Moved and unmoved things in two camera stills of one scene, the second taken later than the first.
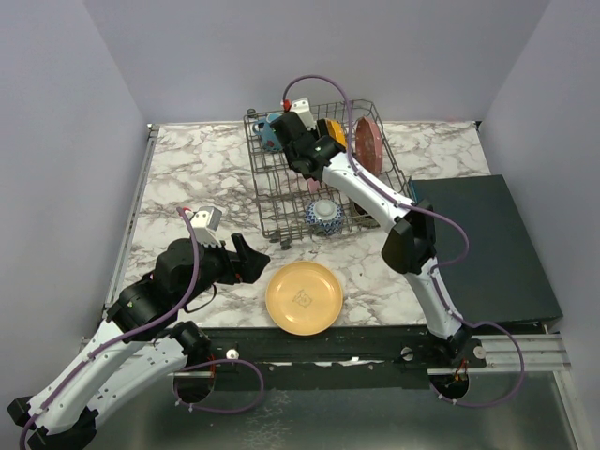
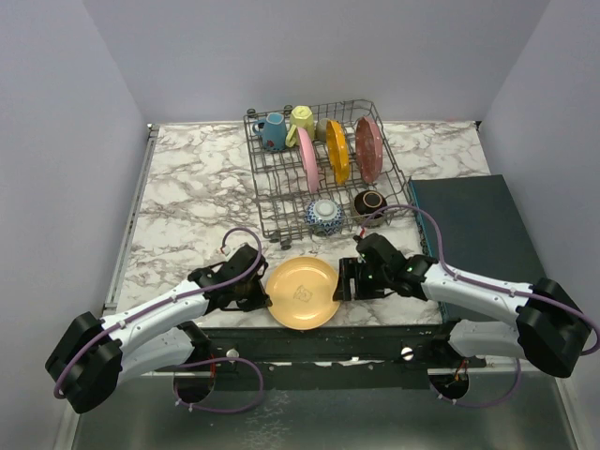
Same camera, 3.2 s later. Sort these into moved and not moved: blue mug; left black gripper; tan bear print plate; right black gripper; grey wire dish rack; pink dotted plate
Moved: left black gripper; right black gripper
Not moved: tan bear print plate; pink dotted plate; grey wire dish rack; blue mug
